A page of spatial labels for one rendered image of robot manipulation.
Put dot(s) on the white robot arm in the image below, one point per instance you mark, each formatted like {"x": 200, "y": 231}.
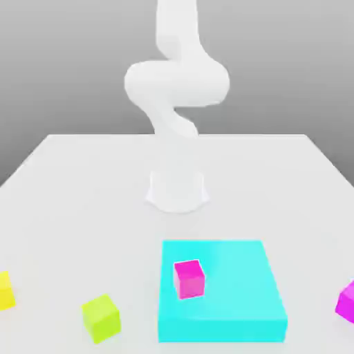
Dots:
{"x": 177, "y": 83}

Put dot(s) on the small pink cube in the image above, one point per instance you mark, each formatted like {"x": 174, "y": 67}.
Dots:
{"x": 189, "y": 279}

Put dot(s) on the small lime cube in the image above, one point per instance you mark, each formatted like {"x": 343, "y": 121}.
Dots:
{"x": 101, "y": 318}

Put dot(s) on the small yellow cube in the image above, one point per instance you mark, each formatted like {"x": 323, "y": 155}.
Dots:
{"x": 5, "y": 293}

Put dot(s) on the small magenta cube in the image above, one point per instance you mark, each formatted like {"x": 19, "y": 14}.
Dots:
{"x": 347, "y": 302}

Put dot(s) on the large cyan box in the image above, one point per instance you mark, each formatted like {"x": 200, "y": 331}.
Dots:
{"x": 235, "y": 304}

